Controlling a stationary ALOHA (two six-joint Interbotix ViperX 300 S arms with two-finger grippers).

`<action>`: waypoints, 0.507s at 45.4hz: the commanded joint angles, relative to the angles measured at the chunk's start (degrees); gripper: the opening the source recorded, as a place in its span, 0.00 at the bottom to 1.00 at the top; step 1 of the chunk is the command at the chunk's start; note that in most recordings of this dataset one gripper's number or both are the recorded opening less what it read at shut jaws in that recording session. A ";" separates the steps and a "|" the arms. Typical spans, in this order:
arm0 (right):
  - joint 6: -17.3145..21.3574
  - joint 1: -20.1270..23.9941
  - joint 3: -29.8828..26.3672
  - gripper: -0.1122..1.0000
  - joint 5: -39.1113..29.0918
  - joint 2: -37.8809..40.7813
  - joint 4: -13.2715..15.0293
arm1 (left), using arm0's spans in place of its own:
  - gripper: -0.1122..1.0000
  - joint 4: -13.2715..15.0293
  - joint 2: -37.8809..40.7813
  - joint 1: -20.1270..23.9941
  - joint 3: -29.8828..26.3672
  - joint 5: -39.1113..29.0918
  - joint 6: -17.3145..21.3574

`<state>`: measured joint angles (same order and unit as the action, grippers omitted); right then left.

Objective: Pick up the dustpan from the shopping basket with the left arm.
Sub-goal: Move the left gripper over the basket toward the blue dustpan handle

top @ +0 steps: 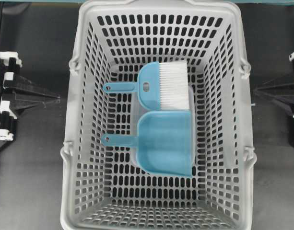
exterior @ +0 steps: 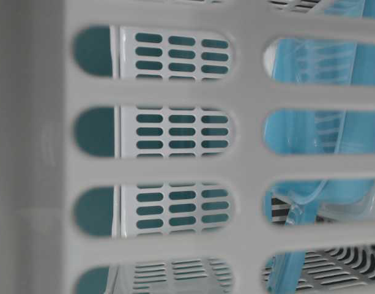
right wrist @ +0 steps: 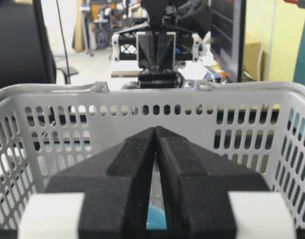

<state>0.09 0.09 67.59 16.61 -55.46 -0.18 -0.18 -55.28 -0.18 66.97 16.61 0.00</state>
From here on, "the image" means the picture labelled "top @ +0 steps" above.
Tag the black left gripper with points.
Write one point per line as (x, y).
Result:
(23, 94)

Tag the blue hand brush white bristles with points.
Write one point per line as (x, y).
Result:
(159, 86)

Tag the clear plastic container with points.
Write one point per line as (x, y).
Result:
(135, 134)

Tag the blue plastic dustpan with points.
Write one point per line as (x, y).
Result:
(163, 142)

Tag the grey plastic shopping basket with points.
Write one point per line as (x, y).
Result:
(103, 187)

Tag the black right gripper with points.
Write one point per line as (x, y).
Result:
(280, 93)

